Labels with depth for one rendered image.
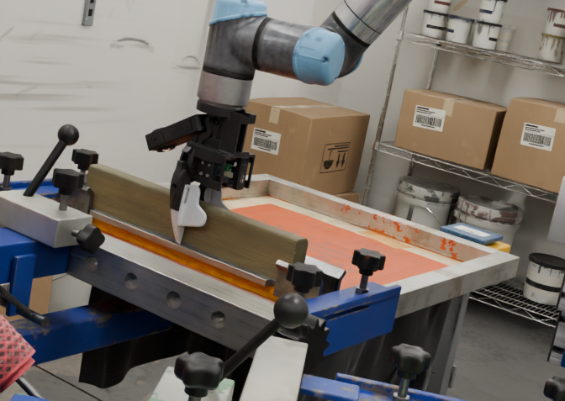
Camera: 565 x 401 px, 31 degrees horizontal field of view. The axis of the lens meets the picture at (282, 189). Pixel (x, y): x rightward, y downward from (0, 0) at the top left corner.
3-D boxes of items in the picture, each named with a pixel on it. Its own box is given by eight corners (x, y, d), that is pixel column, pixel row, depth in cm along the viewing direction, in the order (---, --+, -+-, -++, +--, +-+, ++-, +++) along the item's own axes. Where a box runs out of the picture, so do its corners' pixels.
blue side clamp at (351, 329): (362, 320, 150) (372, 275, 148) (392, 331, 147) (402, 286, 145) (239, 361, 125) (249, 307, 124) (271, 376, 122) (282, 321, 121)
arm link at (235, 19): (260, 2, 139) (204, -10, 142) (245, 81, 141) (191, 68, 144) (282, 5, 146) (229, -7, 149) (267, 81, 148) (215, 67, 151)
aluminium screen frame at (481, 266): (262, 190, 218) (266, 173, 217) (515, 277, 187) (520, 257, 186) (-45, 224, 154) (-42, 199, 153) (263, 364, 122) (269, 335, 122)
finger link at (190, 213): (190, 252, 145) (208, 190, 145) (160, 240, 148) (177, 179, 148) (203, 253, 148) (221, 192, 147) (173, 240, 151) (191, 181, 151)
